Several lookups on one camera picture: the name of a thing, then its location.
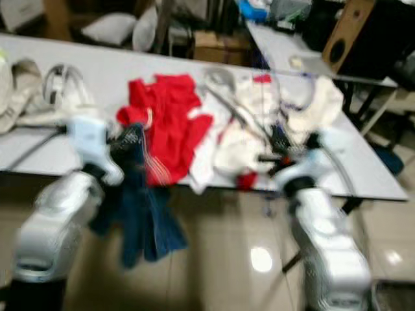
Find dark blue denim garment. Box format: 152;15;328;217
89;165;189;270

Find white garment with red trim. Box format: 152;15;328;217
188;73;283;195

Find white jeans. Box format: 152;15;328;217
32;63;104;127

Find black table leg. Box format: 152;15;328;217
282;249;307;274

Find grey pillow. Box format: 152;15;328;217
81;12;137;46
132;5;160;52

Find cardboard box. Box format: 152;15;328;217
193;29;254;65

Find wooden speaker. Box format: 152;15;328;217
321;0;415;82

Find blue plastic item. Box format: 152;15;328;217
239;0;268;20

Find white box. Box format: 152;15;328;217
0;0;46;33

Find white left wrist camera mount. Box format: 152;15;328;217
68;115;124;187

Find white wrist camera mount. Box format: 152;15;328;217
68;115;124;187
276;126;354;190

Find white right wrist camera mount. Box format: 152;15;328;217
276;126;354;190

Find black cable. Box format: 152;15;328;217
10;128;69;172

